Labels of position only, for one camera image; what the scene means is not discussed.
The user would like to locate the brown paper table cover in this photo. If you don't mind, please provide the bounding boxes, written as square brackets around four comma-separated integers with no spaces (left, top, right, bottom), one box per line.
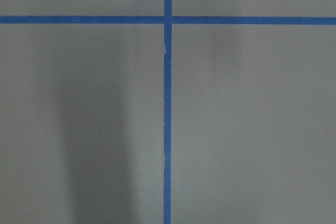
[0,0,336,224]

